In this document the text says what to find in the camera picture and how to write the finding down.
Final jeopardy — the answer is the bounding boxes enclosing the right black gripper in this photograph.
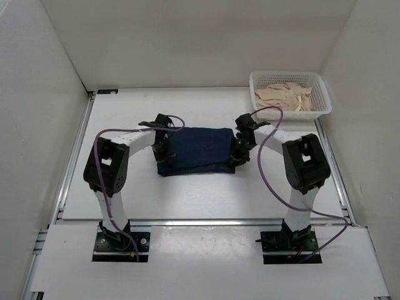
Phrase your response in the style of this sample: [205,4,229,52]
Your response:
[227,137,256,168]

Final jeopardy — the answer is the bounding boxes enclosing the dark blue denim trousers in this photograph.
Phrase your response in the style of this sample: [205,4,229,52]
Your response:
[157,127,235,177]

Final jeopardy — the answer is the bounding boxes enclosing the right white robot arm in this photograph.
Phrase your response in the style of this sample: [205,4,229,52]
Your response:
[228,113,331,250]

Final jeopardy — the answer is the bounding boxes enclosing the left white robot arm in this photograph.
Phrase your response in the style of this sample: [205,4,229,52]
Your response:
[83,114,177,251]

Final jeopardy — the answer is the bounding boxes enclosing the beige trousers in basket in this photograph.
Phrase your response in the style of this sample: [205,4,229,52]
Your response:
[254,82,316,111]

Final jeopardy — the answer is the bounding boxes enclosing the white plastic basket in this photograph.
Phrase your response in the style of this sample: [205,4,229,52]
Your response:
[249,71,332,121]

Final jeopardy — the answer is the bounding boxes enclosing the aluminium front rail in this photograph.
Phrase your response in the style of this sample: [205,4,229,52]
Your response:
[124,217,356,228]

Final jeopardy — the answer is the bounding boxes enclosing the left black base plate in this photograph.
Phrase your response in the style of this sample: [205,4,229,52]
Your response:
[92,228,151,263]

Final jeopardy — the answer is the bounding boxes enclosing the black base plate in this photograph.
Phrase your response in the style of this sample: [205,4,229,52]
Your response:
[255,231,323,265]
[92,228,151,263]

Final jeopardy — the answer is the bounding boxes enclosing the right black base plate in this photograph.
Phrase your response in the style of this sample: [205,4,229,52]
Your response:
[255,231,323,265]

